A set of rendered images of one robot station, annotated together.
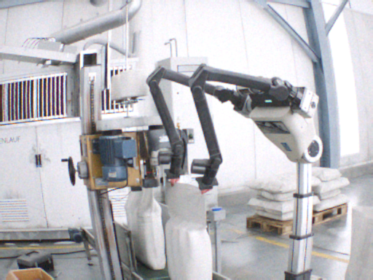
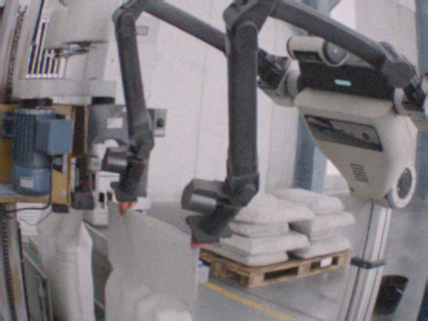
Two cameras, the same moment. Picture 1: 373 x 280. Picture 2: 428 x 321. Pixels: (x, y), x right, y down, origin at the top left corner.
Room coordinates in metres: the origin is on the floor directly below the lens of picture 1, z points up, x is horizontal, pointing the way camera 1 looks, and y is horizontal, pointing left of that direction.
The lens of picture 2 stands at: (1.19, 0.21, 1.39)
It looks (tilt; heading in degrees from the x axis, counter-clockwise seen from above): 6 degrees down; 348
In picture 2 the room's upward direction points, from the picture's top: 5 degrees clockwise
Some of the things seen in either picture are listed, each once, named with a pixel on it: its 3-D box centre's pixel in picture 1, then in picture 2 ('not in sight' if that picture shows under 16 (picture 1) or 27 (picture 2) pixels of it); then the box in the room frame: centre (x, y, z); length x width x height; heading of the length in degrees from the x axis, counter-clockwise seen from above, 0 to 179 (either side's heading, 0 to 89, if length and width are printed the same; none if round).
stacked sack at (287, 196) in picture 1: (281, 192); (247, 222); (5.85, -1.07, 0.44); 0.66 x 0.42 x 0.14; 17
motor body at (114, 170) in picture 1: (114, 158); (32, 151); (2.84, 0.40, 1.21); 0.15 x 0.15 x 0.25
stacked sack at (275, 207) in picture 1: (293, 203); (266, 241); (5.68, -1.19, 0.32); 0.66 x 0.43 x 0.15; 115
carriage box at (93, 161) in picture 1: (108, 160); (22, 150); (3.07, 0.47, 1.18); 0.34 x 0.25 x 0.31; 113
